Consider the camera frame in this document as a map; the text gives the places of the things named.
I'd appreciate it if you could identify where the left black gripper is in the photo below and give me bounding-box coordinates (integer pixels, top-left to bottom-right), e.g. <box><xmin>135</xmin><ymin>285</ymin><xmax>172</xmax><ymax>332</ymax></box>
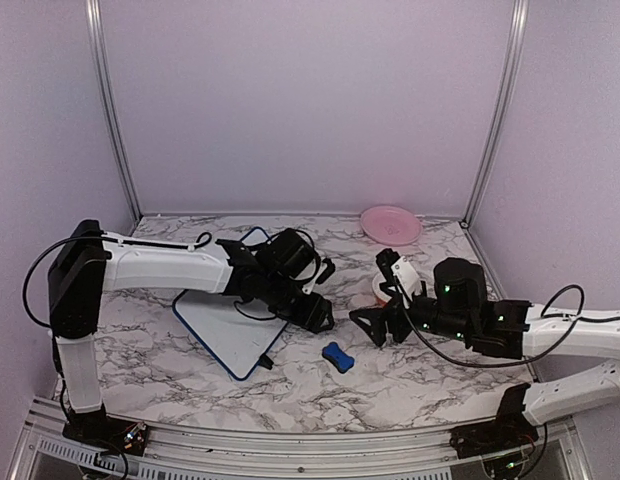
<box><xmin>261</xmin><ymin>271</ymin><xmax>335</xmax><ymax>332</ymax></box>

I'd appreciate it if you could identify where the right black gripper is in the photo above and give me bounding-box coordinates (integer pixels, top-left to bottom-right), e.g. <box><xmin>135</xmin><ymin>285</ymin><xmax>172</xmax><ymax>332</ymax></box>
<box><xmin>350</xmin><ymin>281</ymin><xmax>473</xmax><ymax>346</ymax></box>

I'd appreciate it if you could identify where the blue whiteboard eraser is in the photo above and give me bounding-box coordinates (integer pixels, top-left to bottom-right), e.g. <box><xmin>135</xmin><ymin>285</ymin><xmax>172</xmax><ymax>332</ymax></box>
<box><xmin>322</xmin><ymin>342</ymin><xmax>355</xmax><ymax>374</ymax></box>

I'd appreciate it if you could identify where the small blue-framed whiteboard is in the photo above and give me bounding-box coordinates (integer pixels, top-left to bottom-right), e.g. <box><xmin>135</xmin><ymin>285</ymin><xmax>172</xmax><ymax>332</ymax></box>
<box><xmin>172</xmin><ymin>232</ymin><xmax>287</xmax><ymax>381</ymax></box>

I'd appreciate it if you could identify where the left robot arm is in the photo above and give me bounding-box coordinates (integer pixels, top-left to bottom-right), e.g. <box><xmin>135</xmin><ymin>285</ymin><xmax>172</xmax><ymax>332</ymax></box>
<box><xmin>26</xmin><ymin>219</ymin><xmax>334</xmax><ymax>445</ymax></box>

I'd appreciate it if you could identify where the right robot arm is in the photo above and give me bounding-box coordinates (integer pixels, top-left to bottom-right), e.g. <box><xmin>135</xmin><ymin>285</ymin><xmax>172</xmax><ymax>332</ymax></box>
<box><xmin>349</xmin><ymin>249</ymin><xmax>620</xmax><ymax>448</ymax></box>

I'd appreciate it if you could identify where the orange and white bowl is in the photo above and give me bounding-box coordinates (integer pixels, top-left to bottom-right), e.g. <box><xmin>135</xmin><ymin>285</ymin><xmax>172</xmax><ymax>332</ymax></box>
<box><xmin>372</xmin><ymin>273</ymin><xmax>421</xmax><ymax>306</ymax></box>

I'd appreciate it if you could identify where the pink plate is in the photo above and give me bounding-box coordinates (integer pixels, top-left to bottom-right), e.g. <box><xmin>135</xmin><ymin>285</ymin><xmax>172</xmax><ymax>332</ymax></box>
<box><xmin>360</xmin><ymin>206</ymin><xmax>423</xmax><ymax>247</ymax></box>

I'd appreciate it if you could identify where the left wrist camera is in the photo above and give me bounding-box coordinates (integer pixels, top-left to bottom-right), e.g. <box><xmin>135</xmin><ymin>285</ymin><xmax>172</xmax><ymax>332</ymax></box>
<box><xmin>302</xmin><ymin>258</ymin><xmax>336</xmax><ymax>295</ymax></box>

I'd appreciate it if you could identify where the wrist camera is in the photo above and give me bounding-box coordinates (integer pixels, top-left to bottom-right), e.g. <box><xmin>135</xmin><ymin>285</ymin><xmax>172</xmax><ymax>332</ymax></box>
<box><xmin>375</xmin><ymin>248</ymin><xmax>420</xmax><ymax>306</ymax></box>
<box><xmin>302</xmin><ymin>258</ymin><xmax>336</xmax><ymax>295</ymax></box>

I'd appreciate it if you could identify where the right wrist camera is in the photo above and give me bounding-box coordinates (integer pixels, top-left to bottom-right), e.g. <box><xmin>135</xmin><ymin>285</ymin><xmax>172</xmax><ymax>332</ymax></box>
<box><xmin>375</xmin><ymin>248</ymin><xmax>420</xmax><ymax>306</ymax></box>

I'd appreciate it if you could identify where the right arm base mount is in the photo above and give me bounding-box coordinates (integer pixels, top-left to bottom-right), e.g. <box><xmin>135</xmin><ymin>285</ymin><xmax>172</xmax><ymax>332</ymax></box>
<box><xmin>449</xmin><ymin>419</ymin><xmax>539</xmax><ymax>459</ymax></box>

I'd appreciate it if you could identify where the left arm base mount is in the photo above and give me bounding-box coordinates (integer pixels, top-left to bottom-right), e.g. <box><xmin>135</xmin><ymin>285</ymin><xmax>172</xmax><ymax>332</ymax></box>
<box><xmin>62</xmin><ymin>416</ymin><xmax>149</xmax><ymax>456</ymax></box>

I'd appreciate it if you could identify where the front aluminium rail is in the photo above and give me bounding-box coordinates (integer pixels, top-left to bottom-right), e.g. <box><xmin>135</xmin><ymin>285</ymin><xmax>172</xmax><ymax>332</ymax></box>
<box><xmin>9</xmin><ymin>394</ymin><xmax>591</xmax><ymax>480</ymax></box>

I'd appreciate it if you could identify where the right aluminium frame post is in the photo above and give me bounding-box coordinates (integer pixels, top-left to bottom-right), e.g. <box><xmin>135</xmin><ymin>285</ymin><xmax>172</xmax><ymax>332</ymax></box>
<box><xmin>461</xmin><ymin>0</ymin><xmax>530</xmax><ymax>230</ymax></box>

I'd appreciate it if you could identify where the aluminium frame post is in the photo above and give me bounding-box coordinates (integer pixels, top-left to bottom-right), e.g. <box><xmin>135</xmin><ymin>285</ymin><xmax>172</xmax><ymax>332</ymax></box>
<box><xmin>461</xmin><ymin>0</ymin><xmax>530</xmax><ymax>230</ymax></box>
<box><xmin>85</xmin><ymin>0</ymin><xmax>142</xmax><ymax>224</ymax></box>

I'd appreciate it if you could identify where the left aluminium frame post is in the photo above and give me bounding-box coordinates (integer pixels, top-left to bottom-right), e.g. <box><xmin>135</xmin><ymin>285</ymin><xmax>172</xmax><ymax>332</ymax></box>
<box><xmin>85</xmin><ymin>0</ymin><xmax>142</xmax><ymax>224</ymax></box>

